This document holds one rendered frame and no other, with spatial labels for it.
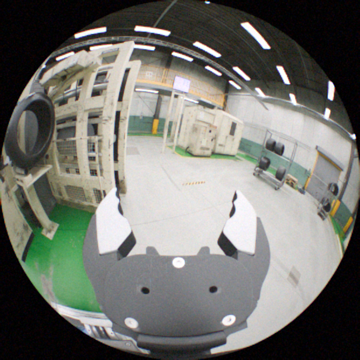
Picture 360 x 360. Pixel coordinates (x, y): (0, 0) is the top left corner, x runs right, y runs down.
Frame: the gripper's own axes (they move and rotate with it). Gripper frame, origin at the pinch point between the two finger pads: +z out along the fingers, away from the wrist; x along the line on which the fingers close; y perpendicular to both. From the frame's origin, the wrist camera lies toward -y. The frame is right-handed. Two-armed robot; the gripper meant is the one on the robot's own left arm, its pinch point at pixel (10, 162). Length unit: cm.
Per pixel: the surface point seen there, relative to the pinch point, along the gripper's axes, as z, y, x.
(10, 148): -1.2, 9.1, -9.1
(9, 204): -6, -43, 61
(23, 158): 10.7, -0.2, -11.7
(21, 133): 22.8, 20.1, 28.0
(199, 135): 384, 31, -248
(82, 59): 40, 72, -34
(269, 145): 255, 62, -479
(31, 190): 29, -37, 28
